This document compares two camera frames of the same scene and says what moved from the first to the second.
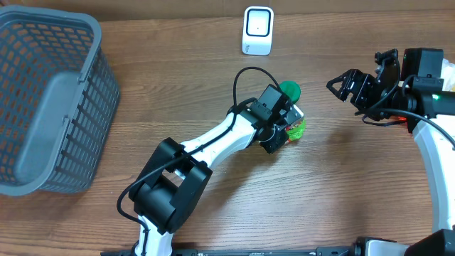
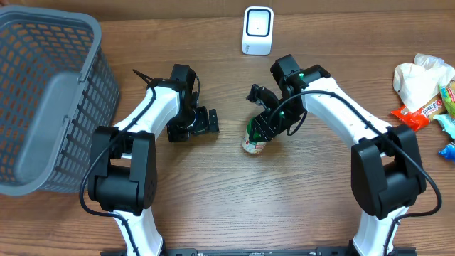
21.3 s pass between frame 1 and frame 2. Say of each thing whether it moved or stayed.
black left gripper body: moved
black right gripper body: moved
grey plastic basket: stayed
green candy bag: moved
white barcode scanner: stayed
